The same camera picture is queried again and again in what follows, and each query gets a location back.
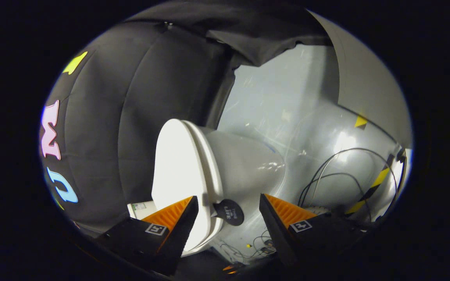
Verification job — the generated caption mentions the black backdrop cloth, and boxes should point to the black backdrop cloth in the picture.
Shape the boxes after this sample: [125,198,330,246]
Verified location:
[39,0,333,235]

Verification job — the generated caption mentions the black yellow hazard tape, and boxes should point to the black yellow hazard tape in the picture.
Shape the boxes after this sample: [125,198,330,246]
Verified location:
[344,154,396,215]

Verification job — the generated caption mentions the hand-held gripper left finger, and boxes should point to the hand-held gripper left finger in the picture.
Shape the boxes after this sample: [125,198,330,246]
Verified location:
[94,195,200,277]

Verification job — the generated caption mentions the black round lid tab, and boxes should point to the black round lid tab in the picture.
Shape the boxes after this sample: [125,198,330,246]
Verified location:
[212,199,245,226]

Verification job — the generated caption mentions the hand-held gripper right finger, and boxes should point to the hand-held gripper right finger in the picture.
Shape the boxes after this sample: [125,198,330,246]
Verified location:
[259,193,368,268]

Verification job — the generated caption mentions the white toilet lid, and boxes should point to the white toilet lid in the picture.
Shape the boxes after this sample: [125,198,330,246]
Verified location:
[151,119,225,256]

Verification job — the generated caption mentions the black floor cables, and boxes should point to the black floor cables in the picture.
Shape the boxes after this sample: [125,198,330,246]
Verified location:
[298,148,400,224]

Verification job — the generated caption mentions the white toilet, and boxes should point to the white toilet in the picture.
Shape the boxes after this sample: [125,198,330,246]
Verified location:
[127,122,286,258]

